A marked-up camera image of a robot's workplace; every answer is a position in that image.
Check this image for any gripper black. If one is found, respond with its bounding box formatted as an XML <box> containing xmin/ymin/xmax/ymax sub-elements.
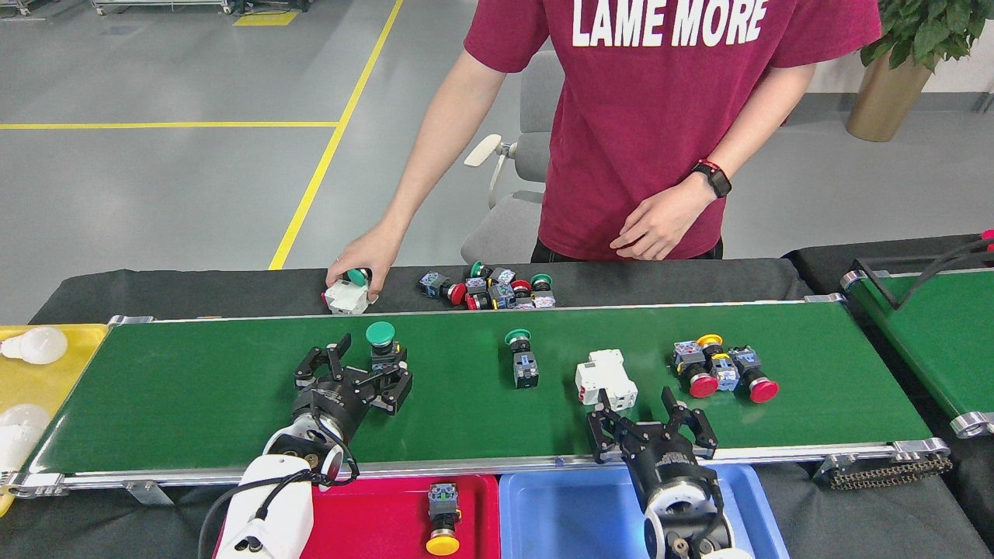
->
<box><xmin>291</xmin><ymin>334</ymin><xmax>414</xmax><ymax>445</ymax></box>
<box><xmin>586</xmin><ymin>386</ymin><xmax>719</xmax><ymax>505</ymax></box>

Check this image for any white circuit breaker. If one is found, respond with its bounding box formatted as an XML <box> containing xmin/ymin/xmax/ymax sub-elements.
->
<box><xmin>575</xmin><ymin>349</ymin><xmax>639</xmax><ymax>413</ymax></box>
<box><xmin>322</xmin><ymin>279</ymin><xmax>371</xmax><ymax>316</ymax></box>

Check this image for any yellow push button switch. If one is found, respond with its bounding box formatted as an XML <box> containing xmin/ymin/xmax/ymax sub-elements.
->
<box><xmin>697</xmin><ymin>334</ymin><xmax>740</xmax><ymax>391</ymax></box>
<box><xmin>426</xmin><ymin>482</ymin><xmax>463</xmax><ymax>557</ymax></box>

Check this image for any long green conveyor belt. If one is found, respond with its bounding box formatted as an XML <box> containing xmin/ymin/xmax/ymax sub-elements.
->
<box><xmin>4</xmin><ymin>293</ymin><xmax>952</xmax><ymax>498</ymax></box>

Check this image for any blue plastic tray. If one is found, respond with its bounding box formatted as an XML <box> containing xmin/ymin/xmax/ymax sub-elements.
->
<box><xmin>498</xmin><ymin>464</ymin><xmax>791</xmax><ymax>559</ymax></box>

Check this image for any red plastic tray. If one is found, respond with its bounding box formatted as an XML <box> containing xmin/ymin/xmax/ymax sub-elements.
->
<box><xmin>214</xmin><ymin>474</ymin><xmax>502</xmax><ymax>559</ymax></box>

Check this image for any short green conveyor belt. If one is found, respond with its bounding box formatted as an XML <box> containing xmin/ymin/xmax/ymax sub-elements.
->
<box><xmin>840</xmin><ymin>268</ymin><xmax>994</xmax><ymax>439</ymax></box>

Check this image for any yellow plastic tray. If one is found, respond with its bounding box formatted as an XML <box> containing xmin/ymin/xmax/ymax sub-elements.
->
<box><xmin>0</xmin><ymin>324</ymin><xmax>109</xmax><ymax>517</ymax></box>

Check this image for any person's right hand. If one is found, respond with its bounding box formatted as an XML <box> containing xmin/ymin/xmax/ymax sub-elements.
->
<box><xmin>326</xmin><ymin>221</ymin><xmax>405</xmax><ymax>304</ymax></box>

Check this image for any person's left hand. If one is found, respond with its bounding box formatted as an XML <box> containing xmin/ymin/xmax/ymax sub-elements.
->
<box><xmin>610</xmin><ymin>177</ymin><xmax>719</xmax><ymax>262</ymax></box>

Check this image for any grey office chair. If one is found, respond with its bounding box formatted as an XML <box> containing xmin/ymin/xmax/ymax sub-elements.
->
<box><xmin>461</xmin><ymin>50</ymin><xmax>564</xmax><ymax>265</ymax></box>

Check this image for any black smartwatch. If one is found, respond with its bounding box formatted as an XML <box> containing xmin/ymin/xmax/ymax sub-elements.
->
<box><xmin>691</xmin><ymin>161</ymin><xmax>732</xmax><ymax>199</ymax></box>

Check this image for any person in red shirt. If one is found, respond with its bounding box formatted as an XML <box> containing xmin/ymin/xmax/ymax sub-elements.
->
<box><xmin>326</xmin><ymin>0</ymin><xmax>882</xmax><ymax>304</ymax></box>

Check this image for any white light bulb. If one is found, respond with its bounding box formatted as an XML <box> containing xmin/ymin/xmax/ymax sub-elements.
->
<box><xmin>0</xmin><ymin>404</ymin><xmax>52</xmax><ymax>474</ymax></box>
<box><xmin>0</xmin><ymin>326</ymin><xmax>68</xmax><ymax>366</ymax></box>

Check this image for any potted green plant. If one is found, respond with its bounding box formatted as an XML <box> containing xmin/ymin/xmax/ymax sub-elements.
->
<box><xmin>846</xmin><ymin>0</ymin><xmax>994</xmax><ymax>143</ymax></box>

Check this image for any black drive chain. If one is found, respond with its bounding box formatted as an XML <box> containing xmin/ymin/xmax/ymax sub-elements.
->
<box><xmin>827</xmin><ymin>454</ymin><xmax>954</xmax><ymax>490</ymax></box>

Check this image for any black bracket with cables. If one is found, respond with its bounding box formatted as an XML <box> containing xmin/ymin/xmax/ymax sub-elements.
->
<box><xmin>850</xmin><ymin>237</ymin><xmax>994</xmax><ymax>311</ymax></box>

